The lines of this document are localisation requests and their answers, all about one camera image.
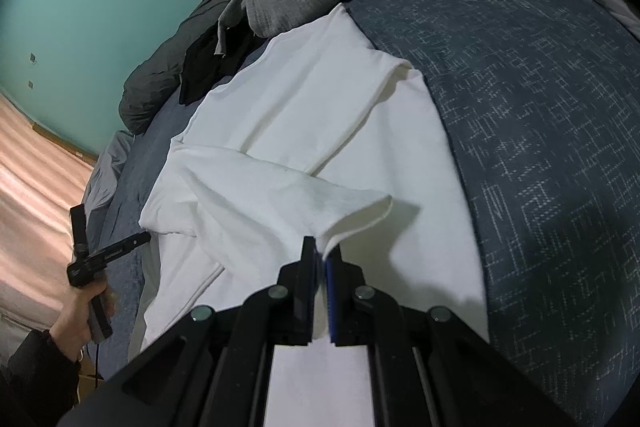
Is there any dark grey duvet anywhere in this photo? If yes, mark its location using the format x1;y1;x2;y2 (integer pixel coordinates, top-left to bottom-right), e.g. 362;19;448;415
118;0;396;136

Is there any blue bed sheet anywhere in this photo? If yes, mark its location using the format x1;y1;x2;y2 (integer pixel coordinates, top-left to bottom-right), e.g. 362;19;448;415
100;0;639;426

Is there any person's left hand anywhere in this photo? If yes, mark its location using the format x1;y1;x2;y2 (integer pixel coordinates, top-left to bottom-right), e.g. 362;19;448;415
49;280;117;362

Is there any light grey sheet edge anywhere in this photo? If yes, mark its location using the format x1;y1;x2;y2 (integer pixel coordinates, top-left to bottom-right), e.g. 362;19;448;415
82;130;134;215

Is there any black garment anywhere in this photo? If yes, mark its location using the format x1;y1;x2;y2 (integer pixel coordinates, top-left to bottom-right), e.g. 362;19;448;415
179;25;262;106

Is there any dark left sleeve forearm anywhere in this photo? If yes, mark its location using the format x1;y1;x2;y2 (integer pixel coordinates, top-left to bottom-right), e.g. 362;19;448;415
1;331;80;426

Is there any white long-sleeve shirt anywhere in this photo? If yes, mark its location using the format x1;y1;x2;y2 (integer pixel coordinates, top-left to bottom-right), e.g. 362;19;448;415
127;2;490;427

